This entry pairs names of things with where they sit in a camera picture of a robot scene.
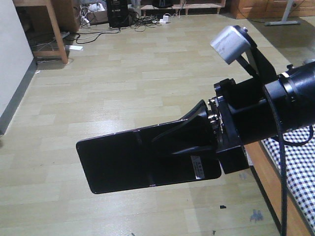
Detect black computer tower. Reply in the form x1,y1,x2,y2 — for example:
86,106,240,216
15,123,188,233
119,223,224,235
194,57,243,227
106,0,129,28

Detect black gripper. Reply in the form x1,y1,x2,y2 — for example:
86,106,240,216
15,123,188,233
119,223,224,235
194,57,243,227
151,78,277,174

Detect grey table leg base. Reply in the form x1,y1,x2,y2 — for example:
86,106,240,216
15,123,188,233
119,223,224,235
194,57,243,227
264,0,300,27

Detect white power adapter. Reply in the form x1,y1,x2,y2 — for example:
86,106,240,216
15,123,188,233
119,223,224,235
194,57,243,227
159,15,169,24

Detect wooden bed frame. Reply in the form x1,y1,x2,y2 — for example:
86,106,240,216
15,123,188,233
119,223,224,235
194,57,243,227
245,142,314,236

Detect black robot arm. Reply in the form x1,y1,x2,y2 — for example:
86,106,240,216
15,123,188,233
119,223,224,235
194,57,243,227
151,63,315,174

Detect black white checkered bedsheet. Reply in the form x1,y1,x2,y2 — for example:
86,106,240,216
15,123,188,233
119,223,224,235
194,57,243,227
283,127,315,233

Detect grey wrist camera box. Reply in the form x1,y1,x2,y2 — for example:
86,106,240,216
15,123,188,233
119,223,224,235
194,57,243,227
210,26,251,64

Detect black foldable phone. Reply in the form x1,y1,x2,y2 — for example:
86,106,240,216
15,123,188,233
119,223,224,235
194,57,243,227
76,121,221,194

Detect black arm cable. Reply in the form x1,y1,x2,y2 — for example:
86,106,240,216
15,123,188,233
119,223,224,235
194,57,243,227
267,98,315,236

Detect wooden desk with legs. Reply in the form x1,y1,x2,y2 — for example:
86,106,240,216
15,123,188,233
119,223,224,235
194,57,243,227
13,0,81,64

